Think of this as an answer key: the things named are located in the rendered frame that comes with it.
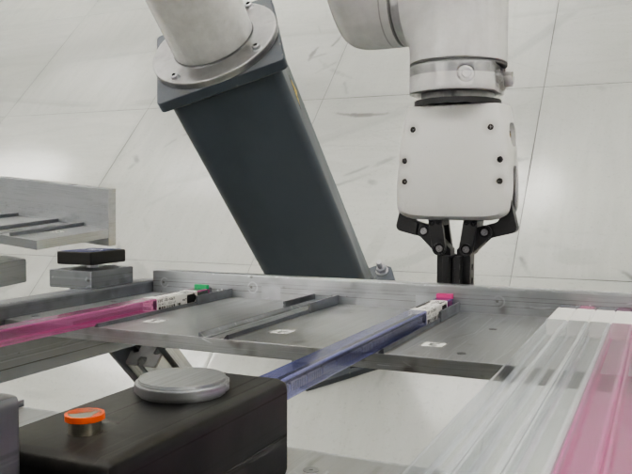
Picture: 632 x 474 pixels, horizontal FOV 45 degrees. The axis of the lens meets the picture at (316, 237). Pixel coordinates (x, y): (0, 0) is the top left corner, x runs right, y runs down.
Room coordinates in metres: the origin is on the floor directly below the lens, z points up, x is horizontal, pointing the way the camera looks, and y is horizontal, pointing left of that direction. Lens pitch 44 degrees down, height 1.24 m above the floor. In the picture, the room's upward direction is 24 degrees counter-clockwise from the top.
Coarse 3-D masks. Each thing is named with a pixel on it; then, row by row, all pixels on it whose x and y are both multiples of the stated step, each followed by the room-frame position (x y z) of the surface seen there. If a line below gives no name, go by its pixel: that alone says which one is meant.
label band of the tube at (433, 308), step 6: (432, 300) 0.39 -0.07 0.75; (438, 300) 0.39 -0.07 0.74; (420, 306) 0.37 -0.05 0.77; (426, 306) 0.37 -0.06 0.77; (432, 306) 0.37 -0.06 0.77; (438, 306) 0.37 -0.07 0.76; (444, 306) 0.38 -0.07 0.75; (432, 312) 0.36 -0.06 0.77; (438, 312) 0.37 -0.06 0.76; (432, 318) 0.35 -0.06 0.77
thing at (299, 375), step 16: (448, 304) 0.38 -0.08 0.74; (400, 320) 0.33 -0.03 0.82; (416, 320) 0.33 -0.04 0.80; (352, 336) 0.29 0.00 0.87; (368, 336) 0.29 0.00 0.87; (384, 336) 0.30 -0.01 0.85; (400, 336) 0.31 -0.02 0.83; (320, 352) 0.26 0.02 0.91; (336, 352) 0.26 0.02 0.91; (352, 352) 0.26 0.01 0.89; (368, 352) 0.28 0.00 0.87; (288, 368) 0.23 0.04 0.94; (304, 368) 0.23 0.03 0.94; (320, 368) 0.24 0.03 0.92; (336, 368) 0.25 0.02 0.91; (288, 384) 0.22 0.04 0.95; (304, 384) 0.23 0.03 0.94
